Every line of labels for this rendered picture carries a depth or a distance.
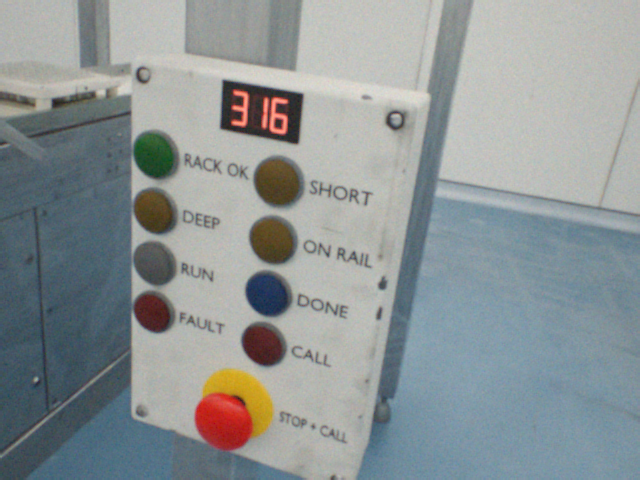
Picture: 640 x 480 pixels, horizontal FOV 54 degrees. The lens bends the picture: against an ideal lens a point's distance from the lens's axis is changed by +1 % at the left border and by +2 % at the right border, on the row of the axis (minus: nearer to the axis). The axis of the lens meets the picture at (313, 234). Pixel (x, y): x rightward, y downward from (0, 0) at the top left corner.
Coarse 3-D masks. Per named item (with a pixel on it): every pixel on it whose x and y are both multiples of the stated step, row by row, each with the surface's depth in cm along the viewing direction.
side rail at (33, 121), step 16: (112, 96) 137; (128, 96) 140; (32, 112) 116; (48, 112) 118; (64, 112) 122; (80, 112) 127; (96, 112) 131; (112, 112) 136; (16, 128) 112; (32, 128) 115
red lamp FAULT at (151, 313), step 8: (144, 296) 41; (152, 296) 40; (136, 304) 41; (144, 304) 41; (152, 304) 40; (160, 304) 40; (136, 312) 41; (144, 312) 41; (152, 312) 41; (160, 312) 40; (168, 312) 41; (144, 320) 41; (152, 320) 41; (160, 320) 41; (168, 320) 41; (152, 328) 41; (160, 328) 41
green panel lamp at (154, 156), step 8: (144, 136) 36; (152, 136) 36; (160, 136) 36; (136, 144) 37; (144, 144) 37; (152, 144) 36; (160, 144) 36; (168, 144) 36; (136, 152) 37; (144, 152) 37; (152, 152) 36; (160, 152) 36; (168, 152) 36; (136, 160) 37; (144, 160) 37; (152, 160) 37; (160, 160) 36; (168, 160) 36; (144, 168) 37; (152, 168) 37; (160, 168) 37; (168, 168) 37; (152, 176) 37; (160, 176) 37
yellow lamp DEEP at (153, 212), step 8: (144, 192) 38; (152, 192) 38; (136, 200) 38; (144, 200) 38; (152, 200) 38; (160, 200) 38; (136, 208) 38; (144, 208) 38; (152, 208) 38; (160, 208) 38; (168, 208) 38; (136, 216) 39; (144, 216) 38; (152, 216) 38; (160, 216) 38; (168, 216) 38; (144, 224) 38; (152, 224) 38; (160, 224) 38; (168, 224) 38
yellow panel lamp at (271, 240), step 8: (256, 224) 36; (264, 224) 36; (272, 224) 35; (280, 224) 35; (256, 232) 36; (264, 232) 36; (272, 232) 36; (280, 232) 35; (288, 232) 35; (256, 240) 36; (264, 240) 36; (272, 240) 36; (280, 240) 36; (288, 240) 35; (256, 248) 36; (264, 248) 36; (272, 248) 36; (280, 248) 36; (288, 248) 36; (264, 256) 36; (272, 256) 36; (280, 256) 36; (288, 256) 36
